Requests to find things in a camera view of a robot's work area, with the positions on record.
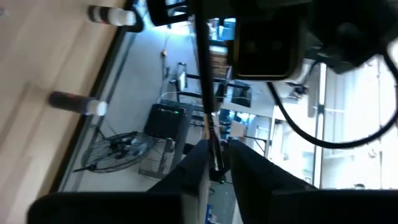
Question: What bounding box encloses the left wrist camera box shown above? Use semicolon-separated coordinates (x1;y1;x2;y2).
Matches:
230;14;307;82

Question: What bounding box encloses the brown striped paint bottle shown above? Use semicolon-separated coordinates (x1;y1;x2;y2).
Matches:
88;4;137;27

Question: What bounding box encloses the black floor fan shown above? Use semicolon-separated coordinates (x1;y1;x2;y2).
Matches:
73;130;155;175

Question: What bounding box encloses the dark brown paint bottle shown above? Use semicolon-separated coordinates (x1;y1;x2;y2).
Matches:
48;90;108;117

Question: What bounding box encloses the thin dark paintbrush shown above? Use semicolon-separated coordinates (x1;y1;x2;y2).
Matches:
192;0;226;184

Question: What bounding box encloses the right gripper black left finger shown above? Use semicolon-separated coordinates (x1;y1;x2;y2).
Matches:
27;139;210;224

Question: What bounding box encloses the black computer case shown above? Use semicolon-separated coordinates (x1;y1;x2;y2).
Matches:
144;102;191;142

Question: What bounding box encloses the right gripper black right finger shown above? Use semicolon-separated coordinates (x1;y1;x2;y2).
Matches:
229;139;398;224

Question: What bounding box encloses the black left wrist camera cable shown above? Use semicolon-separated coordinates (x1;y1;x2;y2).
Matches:
266;46;398;149

